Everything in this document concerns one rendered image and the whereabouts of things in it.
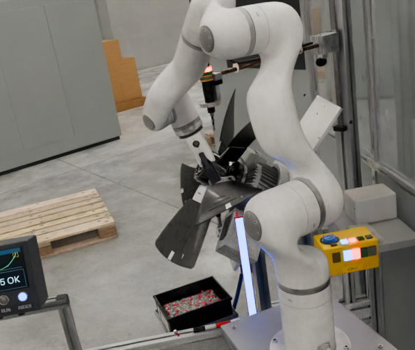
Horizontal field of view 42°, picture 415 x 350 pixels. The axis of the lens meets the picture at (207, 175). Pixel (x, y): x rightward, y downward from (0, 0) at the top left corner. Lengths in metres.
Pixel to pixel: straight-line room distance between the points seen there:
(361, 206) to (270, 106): 1.10
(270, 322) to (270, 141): 0.54
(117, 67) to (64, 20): 2.68
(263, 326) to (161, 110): 0.62
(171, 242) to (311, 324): 0.82
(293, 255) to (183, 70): 0.55
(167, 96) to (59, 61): 6.05
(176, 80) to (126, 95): 8.68
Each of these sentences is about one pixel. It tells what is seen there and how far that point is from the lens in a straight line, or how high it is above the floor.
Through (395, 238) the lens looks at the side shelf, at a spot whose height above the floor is 0.86.
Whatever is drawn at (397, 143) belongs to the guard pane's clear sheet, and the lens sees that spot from 2.25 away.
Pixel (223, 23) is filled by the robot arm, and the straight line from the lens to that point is 1.09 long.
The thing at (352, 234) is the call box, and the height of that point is 1.07.
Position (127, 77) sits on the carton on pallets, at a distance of 10.07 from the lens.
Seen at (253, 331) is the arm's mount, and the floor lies 0.97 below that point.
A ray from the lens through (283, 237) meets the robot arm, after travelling 1.11.
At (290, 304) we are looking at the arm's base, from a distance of 1.25.
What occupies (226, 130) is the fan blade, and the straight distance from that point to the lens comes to 2.08.
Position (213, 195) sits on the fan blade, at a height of 1.18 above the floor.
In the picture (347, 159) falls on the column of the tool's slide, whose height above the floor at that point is 1.04.
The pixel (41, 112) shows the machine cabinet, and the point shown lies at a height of 0.65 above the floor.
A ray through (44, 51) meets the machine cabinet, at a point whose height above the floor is 1.39.
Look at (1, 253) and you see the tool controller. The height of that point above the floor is 1.23.
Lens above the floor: 1.80
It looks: 19 degrees down
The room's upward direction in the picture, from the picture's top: 9 degrees counter-clockwise
